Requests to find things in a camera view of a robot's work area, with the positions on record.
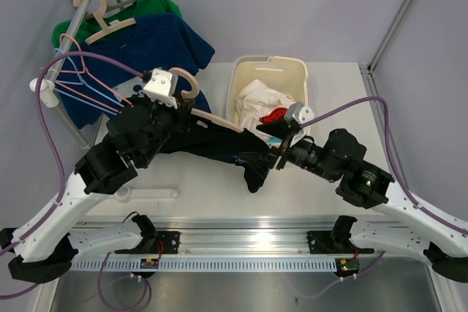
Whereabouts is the aluminium mounting rail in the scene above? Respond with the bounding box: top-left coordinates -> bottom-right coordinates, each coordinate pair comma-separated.
72,216 -> 439,259

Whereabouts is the beige wooden hanger front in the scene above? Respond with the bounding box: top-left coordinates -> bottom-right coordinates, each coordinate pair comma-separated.
169,67 -> 244,133

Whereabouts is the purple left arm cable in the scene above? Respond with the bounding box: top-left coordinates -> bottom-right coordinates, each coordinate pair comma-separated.
0,51 -> 147,299

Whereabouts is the grey metal clothes rail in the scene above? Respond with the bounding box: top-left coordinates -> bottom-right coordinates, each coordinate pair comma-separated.
30,0 -> 93,150

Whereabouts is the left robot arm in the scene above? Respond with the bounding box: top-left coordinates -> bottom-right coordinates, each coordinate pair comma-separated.
1,95 -> 195,284

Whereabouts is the cream plastic laundry basket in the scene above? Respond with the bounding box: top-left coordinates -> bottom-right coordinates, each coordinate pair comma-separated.
226,56 -> 308,128

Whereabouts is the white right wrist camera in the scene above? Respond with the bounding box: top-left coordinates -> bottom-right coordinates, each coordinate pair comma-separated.
284,102 -> 315,129

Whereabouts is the white slotted cable duct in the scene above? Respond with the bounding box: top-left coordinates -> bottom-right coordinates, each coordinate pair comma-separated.
72,257 -> 337,273

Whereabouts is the beige wooden hanger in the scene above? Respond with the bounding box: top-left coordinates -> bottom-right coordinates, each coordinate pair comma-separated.
72,0 -> 136,15
169,67 -> 244,133
85,10 -> 136,45

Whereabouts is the beige wooden hanger middle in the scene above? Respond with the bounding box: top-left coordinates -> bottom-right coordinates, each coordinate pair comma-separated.
85,10 -> 136,45

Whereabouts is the black t shirt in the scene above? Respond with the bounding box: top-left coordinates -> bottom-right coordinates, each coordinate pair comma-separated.
160,116 -> 270,193

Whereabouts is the pink wire hanger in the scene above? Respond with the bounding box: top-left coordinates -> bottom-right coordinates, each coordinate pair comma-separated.
54,33 -> 133,113

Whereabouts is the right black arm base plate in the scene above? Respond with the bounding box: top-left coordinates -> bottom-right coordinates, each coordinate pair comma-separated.
306,230 -> 374,254

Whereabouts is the light blue t shirt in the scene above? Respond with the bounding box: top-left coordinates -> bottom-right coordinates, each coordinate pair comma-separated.
265,136 -> 282,146

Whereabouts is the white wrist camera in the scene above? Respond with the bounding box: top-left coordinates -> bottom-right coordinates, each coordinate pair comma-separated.
143,69 -> 178,109
284,102 -> 315,129

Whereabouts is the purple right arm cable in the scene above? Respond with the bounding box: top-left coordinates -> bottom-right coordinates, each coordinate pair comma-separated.
301,96 -> 468,236

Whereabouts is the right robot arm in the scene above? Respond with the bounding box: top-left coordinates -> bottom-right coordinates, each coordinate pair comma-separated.
257,119 -> 467,283

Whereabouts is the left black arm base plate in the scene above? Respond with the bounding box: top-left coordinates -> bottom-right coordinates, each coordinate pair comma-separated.
149,230 -> 181,255

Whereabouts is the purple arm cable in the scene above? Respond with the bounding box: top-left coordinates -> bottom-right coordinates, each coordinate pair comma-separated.
0,51 -> 147,299
301,96 -> 468,236

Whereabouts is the navy blue t shirt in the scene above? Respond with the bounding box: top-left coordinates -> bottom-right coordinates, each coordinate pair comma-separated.
58,16 -> 215,129

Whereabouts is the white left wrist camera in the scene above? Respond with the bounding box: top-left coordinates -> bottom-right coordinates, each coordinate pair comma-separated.
143,69 -> 178,109

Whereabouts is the blue wire hanger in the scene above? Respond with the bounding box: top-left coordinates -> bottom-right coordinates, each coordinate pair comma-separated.
58,57 -> 124,114

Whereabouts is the aluminium frame post right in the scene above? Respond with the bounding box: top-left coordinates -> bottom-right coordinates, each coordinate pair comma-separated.
367,0 -> 415,75

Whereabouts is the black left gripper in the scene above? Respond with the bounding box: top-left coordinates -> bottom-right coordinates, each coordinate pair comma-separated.
137,91 -> 195,167

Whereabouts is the beige wooden hanger rear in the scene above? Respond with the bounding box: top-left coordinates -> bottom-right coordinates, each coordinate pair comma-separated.
72,0 -> 136,15

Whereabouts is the green t shirt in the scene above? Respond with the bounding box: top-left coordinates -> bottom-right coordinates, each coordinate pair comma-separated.
50,0 -> 184,45

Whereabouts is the white red print t shirt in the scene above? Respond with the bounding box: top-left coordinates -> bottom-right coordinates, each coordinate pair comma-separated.
235,80 -> 296,140

